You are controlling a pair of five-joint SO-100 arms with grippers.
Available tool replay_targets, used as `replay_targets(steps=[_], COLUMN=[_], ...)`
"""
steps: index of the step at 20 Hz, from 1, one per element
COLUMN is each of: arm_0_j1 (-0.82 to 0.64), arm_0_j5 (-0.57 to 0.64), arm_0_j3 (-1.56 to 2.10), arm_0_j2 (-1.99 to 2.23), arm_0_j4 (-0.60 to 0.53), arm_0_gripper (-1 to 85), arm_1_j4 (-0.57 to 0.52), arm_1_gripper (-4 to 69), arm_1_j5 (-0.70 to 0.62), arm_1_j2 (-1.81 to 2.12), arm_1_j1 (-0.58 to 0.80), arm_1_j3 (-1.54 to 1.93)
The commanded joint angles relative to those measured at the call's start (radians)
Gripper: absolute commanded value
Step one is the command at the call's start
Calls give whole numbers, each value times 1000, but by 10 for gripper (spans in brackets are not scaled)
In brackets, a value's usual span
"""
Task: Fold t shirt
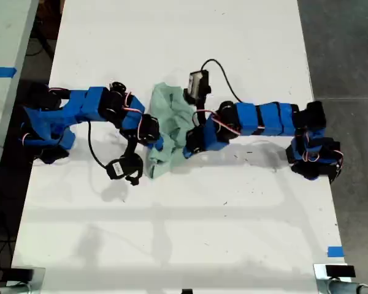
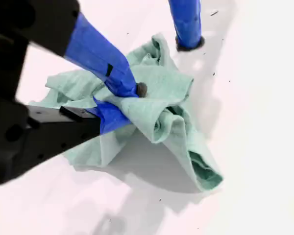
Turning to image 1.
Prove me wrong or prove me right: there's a pale green t-shirt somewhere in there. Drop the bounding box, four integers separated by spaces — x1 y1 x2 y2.
144 81 201 180

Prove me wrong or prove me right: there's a white side table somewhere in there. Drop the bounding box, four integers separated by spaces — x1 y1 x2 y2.
0 0 41 200

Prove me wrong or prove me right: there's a small black box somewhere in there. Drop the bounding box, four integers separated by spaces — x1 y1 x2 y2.
1 268 34 281
325 265 356 279

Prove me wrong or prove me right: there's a grey black camera box on gripper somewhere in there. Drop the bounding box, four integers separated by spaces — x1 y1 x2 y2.
183 69 212 105

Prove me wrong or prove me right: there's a black floor cable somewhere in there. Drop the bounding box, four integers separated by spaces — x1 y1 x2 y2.
26 29 55 61

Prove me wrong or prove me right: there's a metal table bracket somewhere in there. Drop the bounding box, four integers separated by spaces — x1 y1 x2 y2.
312 263 353 294
6 266 46 294

